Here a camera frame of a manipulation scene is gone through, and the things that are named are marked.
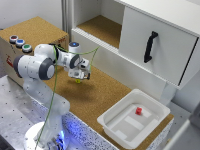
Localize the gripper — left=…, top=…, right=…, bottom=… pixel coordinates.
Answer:
left=68, top=63, right=92, bottom=81

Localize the pink block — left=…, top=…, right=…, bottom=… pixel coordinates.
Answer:
left=135, top=106, right=143, bottom=116

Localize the white cabinet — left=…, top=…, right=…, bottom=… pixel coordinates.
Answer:
left=61, top=0, right=200, bottom=107

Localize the green button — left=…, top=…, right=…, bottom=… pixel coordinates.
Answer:
left=21, top=43, right=33, bottom=54

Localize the wooden drawer box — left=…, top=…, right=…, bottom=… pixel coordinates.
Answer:
left=0, top=16, right=71, bottom=88

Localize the blue button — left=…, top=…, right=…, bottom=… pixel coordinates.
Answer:
left=15, top=38, right=26, bottom=48

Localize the white plastic box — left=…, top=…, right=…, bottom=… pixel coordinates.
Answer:
left=96, top=88, right=171, bottom=150

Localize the red button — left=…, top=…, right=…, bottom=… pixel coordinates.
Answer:
left=9, top=34, right=19, bottom=44

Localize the white sliding door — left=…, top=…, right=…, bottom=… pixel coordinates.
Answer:
left=118, top=5, right=200, bottom=87

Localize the green cable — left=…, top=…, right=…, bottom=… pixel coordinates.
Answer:
left=34, top=43, right=101, bottom=150

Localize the black door handle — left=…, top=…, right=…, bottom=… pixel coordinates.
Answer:
left=143, top=31, right=159, bottom=64

